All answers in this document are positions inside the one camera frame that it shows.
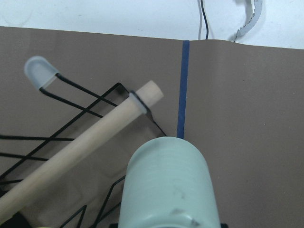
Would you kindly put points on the pale green cup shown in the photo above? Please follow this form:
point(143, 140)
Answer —
point(168, 185)

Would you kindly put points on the wooden rack handle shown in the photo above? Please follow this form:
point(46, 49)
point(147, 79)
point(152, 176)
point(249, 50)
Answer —
point(44, 176)

